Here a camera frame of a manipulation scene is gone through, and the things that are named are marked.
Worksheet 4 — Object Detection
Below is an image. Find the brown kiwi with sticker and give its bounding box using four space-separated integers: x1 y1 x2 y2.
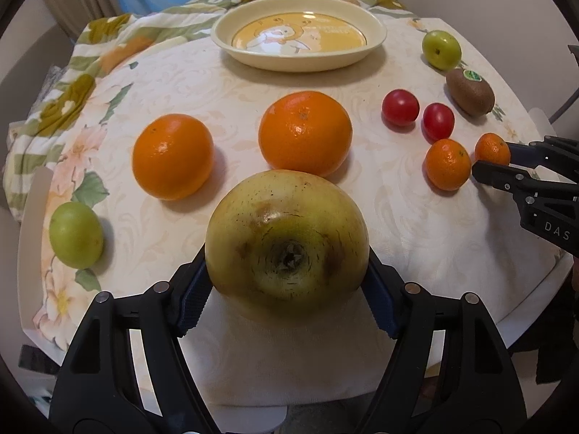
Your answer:
445 69 496 118

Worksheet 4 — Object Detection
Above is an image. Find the grey sofa backrest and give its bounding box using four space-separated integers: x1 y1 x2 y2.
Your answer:
1 26 73 120

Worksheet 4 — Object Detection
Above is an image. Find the cream plate with cartoon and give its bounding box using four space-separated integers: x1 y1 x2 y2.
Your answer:
211 0 388 73

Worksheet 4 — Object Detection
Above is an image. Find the floral cream tablecloth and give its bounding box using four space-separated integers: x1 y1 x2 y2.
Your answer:
18 15 572 407

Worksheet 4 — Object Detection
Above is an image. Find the large orange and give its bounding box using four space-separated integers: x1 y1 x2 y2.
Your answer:
131 114 215 201
258 91 353 176

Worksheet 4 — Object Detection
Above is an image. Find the red cherry tomato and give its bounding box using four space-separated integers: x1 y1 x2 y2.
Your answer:
422 103 455 142
382 89 420 127

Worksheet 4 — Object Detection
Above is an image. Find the striped floral green quilt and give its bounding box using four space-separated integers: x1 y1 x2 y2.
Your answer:
3 0 411 221

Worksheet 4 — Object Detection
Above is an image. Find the small mandarin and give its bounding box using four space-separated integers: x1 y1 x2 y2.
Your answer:
474 132 511 166
424 139 471 192

